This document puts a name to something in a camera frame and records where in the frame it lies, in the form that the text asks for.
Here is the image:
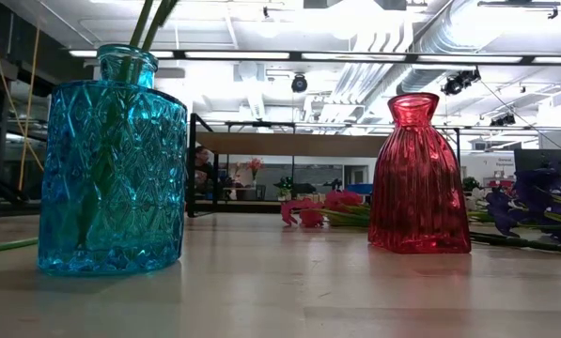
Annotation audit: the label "red artificial flower bunch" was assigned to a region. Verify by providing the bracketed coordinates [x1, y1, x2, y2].
[279, 190, 561, 257]

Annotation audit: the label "red glass vase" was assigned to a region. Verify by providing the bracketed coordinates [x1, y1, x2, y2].
[367, 92, 473, 255]

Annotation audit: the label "blue glass vase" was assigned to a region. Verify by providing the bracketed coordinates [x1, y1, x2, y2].
[37, 43, 189, 277]

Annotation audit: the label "red artificial tulip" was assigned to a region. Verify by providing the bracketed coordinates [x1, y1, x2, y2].
[141, 0, 180, 53]

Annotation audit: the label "white artificial flower bunch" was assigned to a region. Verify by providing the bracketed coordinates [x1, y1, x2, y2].
[465, 186, 492, 213]

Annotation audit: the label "pink artificial tulip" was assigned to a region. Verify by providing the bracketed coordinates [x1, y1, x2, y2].
[128, 0, 156, 51]

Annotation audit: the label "purple artificial flower bunch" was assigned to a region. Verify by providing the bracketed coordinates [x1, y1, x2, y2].
[484, 166, 561, 246]

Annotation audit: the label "orange artificial tulip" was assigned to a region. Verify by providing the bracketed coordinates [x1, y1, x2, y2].
[0, 236, 40, 256]

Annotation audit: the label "pink flowers in vase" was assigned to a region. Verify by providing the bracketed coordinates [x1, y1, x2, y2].
[245, 157, 265, 189]

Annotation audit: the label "wooden shelf with black legs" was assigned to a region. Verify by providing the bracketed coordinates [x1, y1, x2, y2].
[187, 112, 394, 219]

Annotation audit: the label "small potted plant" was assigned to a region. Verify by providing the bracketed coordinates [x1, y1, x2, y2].
[273, 177, 294, 202]

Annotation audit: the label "person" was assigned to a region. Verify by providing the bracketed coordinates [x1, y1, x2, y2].
[193, 146, 215, 196]

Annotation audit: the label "blue bin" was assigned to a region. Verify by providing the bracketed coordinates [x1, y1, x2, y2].
[345, 182, 375, 195]

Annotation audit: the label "round black ceiling fixture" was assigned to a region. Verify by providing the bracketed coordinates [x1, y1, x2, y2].
[290, 73, 309, 94]

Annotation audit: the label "black beam with light tubes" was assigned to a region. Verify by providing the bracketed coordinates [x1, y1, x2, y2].
[68, 49, 561, 66]

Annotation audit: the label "black computer monitor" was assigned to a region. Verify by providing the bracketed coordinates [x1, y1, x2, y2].
[513, 148, 561, 178]

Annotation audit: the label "black metal table frame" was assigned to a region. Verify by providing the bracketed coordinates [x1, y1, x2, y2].
[185, 199, 286, 216]

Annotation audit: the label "yellow cable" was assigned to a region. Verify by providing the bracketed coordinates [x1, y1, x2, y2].
[0, 0, 45, 192]

